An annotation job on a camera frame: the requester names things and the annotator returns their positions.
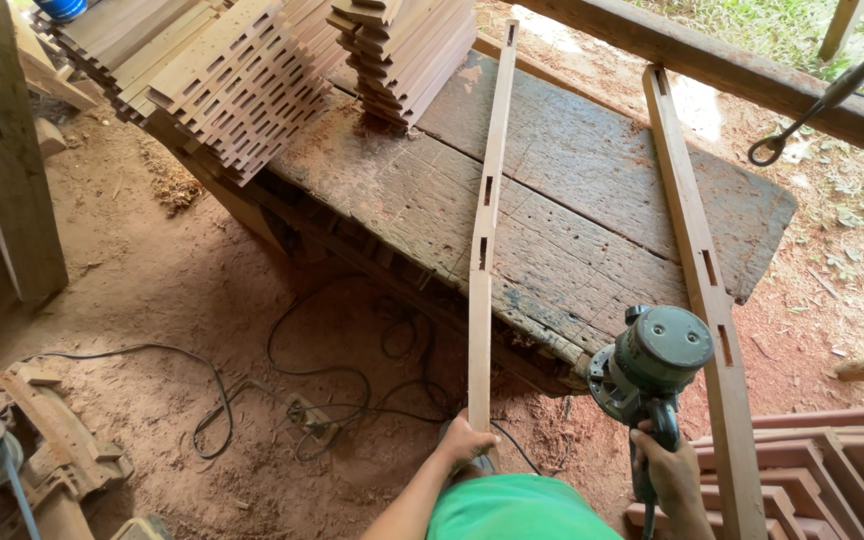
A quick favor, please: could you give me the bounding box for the person's green shirt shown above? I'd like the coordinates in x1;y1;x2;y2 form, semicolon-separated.
426;472;624;540

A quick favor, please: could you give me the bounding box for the person's right hand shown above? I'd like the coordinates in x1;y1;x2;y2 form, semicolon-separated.
629;421;703;519

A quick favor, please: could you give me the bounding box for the dusty power socket block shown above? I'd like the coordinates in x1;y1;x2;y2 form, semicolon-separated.
285;393;339;444

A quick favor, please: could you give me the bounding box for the thick wooden post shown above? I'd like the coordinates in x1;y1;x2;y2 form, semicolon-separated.
0;0;69;305

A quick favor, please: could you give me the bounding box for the stack of short wooden boards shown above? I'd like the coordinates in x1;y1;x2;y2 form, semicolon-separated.
324;0;478;130

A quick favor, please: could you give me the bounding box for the weathered wooden workbench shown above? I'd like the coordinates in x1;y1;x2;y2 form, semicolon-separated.
143;48;799;399

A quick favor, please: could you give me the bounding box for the stack of slotted wooden slats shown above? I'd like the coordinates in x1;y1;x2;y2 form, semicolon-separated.
27;0;347;189

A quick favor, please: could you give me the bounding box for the metal rod with eye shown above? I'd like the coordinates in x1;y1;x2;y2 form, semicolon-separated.
747;18;864;168

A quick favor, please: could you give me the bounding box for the black power cable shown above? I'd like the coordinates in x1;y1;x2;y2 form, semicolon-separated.
19;273;576;477

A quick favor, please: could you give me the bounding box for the dusty belt-driven machine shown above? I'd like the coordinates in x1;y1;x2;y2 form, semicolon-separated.
0;362;135;540

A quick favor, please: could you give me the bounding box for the long mortised wooden slat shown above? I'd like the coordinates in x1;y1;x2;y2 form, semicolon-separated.
642;63;769;540
466;19;521;474

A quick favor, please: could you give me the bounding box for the blue plastic container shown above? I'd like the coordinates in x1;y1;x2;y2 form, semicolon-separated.
32;0;90;22

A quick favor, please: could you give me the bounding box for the small wooden block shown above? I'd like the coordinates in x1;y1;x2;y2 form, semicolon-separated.
33;116;69;160

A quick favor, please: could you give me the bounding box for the person's left hand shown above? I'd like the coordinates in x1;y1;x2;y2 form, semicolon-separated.
435;411;502;475

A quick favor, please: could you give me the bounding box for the thin wooden post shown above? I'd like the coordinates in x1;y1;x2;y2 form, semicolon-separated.
818;0;864;63

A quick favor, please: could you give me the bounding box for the green electric router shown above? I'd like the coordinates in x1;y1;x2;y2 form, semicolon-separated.
586;303;716;505

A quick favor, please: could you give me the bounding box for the stack of reddish wooden frames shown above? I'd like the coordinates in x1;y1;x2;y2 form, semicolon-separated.
623;405;864;540

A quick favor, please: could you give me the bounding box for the rough wooden beam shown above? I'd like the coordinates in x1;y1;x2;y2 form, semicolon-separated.
503;0;864;170

